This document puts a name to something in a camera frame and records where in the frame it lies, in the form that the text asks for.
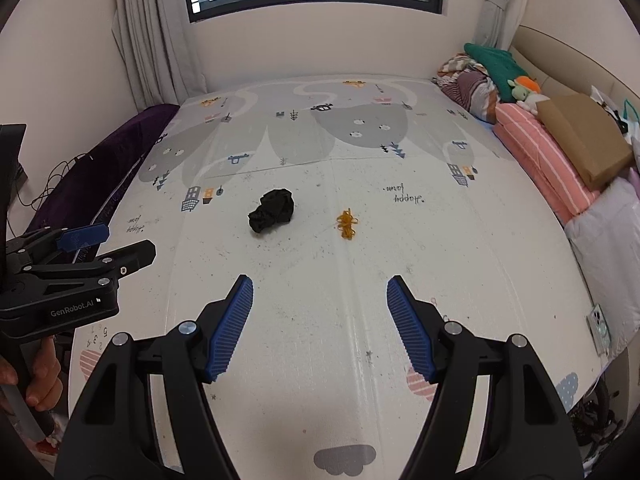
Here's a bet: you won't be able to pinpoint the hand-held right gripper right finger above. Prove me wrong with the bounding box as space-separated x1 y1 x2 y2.
386 275 586 480

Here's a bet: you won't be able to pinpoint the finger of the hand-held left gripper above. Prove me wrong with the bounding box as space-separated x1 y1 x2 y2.
10 239 157 286
5 224 111 267

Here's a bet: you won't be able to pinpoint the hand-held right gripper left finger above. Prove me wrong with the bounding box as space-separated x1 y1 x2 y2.
54 274 254 480

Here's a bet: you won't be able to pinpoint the orange curled ribbon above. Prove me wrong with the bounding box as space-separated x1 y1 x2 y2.
336 209 360 241

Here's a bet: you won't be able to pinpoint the black cloth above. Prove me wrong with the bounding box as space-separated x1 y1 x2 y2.
248 188 295 234

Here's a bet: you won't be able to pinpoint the person's left hand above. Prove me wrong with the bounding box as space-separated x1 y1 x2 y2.
25 338 64 412

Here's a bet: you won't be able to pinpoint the purple cloth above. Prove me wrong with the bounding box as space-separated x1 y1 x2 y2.
25 104 181 266

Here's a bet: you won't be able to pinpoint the printed play mat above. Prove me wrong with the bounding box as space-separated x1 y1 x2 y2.
67 75 608 480

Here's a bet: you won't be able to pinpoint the smartphone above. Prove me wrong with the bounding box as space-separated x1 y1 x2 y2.
586 304 612 356

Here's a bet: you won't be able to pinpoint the white curtain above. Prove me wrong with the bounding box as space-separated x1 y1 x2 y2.
112 0 206 111
477 0 531 53

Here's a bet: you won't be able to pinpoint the pink striped pillow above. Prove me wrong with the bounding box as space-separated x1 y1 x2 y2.
492 102 601 226

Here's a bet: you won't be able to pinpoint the light grey pillow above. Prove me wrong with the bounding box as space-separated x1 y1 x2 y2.
564 175 640 331

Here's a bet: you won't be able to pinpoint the patterned folded blanket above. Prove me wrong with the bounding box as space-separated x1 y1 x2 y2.
432 54 501 123

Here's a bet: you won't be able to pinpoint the brown pillow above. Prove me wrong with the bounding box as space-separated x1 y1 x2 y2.
536 92 635 191

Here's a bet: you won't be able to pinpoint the green and orange plush toy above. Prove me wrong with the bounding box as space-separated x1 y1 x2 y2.
506 76 548 111

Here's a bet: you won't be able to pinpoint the green cloth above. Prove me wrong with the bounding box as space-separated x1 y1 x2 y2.
464 42 528 103

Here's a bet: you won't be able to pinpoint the beige padded headboard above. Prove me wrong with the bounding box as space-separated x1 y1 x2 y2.
510 24 640 111

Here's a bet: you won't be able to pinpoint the black cable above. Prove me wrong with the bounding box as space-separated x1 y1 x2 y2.
15 155 93 211

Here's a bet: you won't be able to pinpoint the black tangled cables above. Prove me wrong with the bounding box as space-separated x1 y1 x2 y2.
570 375 626 461

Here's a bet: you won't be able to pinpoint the white bag with teal handle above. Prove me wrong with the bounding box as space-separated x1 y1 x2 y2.
590 85 640 133

